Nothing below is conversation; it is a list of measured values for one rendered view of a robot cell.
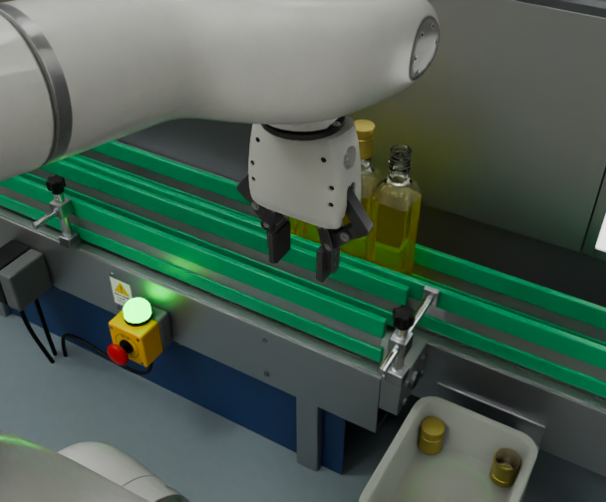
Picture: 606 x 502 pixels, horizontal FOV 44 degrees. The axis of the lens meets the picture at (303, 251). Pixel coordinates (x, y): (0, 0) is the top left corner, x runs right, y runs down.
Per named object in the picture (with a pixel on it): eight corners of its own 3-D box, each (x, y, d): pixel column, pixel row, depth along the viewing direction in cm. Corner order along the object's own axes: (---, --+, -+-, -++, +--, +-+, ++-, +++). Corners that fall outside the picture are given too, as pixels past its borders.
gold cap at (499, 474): (521, 471, 98) (515, 490, 101) (519, 449, 101) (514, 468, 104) (494, 467, 99) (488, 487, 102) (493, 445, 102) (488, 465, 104)
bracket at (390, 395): (427, 374, 112) (432, 341, 107) (401, 417, 105) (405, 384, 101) (405, 365, 113) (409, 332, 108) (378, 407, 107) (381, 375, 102)
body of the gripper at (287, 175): (375, 101, 65) (368, 205, 72) (275, 74, 69) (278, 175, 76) (333, 138, 60) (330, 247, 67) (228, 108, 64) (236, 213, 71)
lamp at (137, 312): (157, 313, 120) (155, 299, 118) (140, 330, 117) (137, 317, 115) (137, 303, 122) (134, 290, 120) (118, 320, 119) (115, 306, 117)
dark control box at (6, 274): (54, 288, 136) (44, 252, 131) (21, 314, 131) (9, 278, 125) (22, 273, 139) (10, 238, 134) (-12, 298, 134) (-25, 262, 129)
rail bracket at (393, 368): (437, 333, 108) (447, 267, 100) (387, 412, 97) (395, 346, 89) (418, 326, 110) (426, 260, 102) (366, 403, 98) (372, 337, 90)
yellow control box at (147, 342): (173, 343, 125) (168, 311, 121) (145, 373, 120) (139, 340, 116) (142, 328, 128) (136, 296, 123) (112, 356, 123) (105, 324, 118)
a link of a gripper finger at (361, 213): (388, 207, 67) (362, 243, 71) (320, 155, 67) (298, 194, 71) (382, 214, 66) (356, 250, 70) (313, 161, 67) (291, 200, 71)
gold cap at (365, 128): (378, 150, 103) (380, 123, 101) (367, 162, 101) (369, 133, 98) (355, 143, 105) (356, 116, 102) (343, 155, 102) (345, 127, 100)
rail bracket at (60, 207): (86, 244, 126) (70, 178, 117) (54, 269, 121) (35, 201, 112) (68, 237, 127) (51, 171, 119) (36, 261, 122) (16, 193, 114)
